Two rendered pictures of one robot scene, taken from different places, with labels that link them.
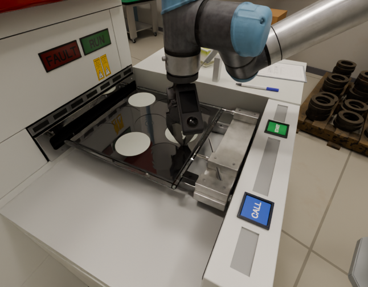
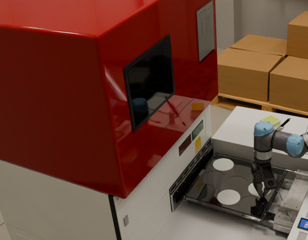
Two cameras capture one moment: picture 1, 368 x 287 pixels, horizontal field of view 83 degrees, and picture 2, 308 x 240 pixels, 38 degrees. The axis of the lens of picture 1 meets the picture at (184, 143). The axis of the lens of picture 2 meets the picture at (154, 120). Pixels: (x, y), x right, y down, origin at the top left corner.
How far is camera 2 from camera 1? 147 cm
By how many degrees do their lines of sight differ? 14
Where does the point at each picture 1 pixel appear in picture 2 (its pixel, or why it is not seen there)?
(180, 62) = (262, 154)
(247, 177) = (302, 211)
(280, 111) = not seen: outside the picture
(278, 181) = not seen: outside the picture
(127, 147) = (226, 199)
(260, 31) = (298, 147)
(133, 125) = (224, 185)
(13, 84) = (170, 165)
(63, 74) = (184, 155)
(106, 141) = (210, 196)
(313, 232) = not seen: outside the picture
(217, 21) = (280, 142)
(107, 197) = (217, 231)
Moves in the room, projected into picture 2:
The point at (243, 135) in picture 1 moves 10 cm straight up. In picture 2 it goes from (303, 189) to (305, 172)
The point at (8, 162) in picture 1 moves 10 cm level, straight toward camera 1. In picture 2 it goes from (161, 209) to (179, 219)
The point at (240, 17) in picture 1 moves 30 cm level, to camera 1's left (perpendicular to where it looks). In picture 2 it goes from (290, 142) to (210, 145)
